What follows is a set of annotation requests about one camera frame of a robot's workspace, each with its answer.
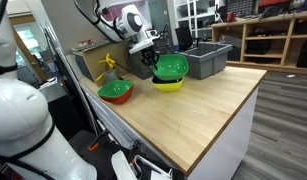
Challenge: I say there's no black small parts organizer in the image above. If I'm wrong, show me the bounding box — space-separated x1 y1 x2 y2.
225 0 257 16

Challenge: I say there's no red white patterned box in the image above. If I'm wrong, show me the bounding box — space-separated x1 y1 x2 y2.
77 39 94 48

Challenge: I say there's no white tube frame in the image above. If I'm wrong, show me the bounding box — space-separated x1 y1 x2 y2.
132 154 174 180

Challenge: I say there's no black storage case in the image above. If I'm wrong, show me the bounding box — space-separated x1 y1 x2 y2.
246 39 273 56

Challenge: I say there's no small red tool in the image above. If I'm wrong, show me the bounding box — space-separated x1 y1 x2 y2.
226 11 237 24

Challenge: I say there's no black office chair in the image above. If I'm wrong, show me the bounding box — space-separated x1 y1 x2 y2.
174 25 200 53

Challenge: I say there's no green plastic bowl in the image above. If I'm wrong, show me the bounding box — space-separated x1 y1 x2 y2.
152 54 190 82
97 79 135 100

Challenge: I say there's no grey storage box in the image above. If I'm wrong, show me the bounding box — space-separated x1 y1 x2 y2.
219 34 243 62

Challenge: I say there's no red black tool case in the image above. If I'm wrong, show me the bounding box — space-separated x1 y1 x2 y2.
257 0 292 15

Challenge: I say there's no black robot cable hose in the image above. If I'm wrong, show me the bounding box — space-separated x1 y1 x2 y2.
73 0 127 43

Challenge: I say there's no black clamp with orange handle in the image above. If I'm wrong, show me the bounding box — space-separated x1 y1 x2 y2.
87 129 111 153
126 139 142 174

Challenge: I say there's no grey side table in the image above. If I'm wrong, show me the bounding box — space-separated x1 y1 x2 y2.
37 78 68 103

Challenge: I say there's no yellow bowl with blue inside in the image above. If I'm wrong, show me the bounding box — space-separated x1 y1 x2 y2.
151 75 185 93

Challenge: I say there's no grey plastic bin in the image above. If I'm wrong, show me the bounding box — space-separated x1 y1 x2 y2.
179 41 233 80

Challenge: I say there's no wooden shelf unit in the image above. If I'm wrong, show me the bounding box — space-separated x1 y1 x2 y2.
211 9 307 75

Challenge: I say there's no white drawer cabinet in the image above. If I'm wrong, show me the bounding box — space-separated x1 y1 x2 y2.
77 78 261 180

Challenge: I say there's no white plastic flap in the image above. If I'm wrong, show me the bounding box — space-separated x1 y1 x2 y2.
111 149 138 180

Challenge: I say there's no dark grey fabric basket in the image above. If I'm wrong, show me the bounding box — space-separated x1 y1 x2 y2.
127 31 176 80

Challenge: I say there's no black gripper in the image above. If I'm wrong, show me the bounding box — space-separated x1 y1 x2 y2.
139 46 161 70

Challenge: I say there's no white shelving unit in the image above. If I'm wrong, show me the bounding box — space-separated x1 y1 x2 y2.
172 0 218 40

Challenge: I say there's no black leaning panel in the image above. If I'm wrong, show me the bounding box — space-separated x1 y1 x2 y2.
42 26 102 134

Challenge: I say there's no red plastic bowl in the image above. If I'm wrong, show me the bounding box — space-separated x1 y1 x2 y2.
98 84 135 105

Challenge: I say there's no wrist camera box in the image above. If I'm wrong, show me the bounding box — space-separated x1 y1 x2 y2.
144 29 160 39

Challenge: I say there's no wooden door frame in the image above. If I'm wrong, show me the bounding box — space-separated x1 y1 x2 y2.
9 14 49 83

